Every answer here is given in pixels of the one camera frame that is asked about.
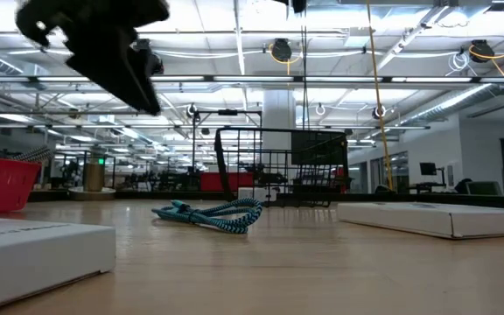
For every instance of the rectangular desk screen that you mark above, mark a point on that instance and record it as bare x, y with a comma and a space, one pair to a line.
484, 188

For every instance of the black background monitor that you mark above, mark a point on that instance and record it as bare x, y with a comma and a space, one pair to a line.
428, 169

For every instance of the white USB charger block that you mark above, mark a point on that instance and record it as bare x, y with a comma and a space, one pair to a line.
270, 194
249, 194

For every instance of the black background station frame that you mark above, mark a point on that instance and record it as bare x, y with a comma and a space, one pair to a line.
228, 112

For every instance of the red plastic basket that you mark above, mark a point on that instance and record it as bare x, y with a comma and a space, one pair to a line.
2, 188

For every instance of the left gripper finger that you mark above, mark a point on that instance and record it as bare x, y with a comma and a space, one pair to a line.
107, 61
144, 65

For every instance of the white building column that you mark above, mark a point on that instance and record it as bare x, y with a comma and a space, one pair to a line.
278, 114

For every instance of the long ceiling light strip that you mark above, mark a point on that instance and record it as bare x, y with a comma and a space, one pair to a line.
252, 79

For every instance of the red background bin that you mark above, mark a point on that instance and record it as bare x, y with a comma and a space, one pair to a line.
206, 181

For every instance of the black office chair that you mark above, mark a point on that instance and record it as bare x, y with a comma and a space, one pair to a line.
462, 187

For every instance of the black aluminium rig frame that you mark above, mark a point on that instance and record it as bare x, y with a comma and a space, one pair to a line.
475, 202

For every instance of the white box green edge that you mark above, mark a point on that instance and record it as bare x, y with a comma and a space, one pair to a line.
37, 254
409, 219

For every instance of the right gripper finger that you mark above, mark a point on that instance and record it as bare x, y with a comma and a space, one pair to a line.
296, 5

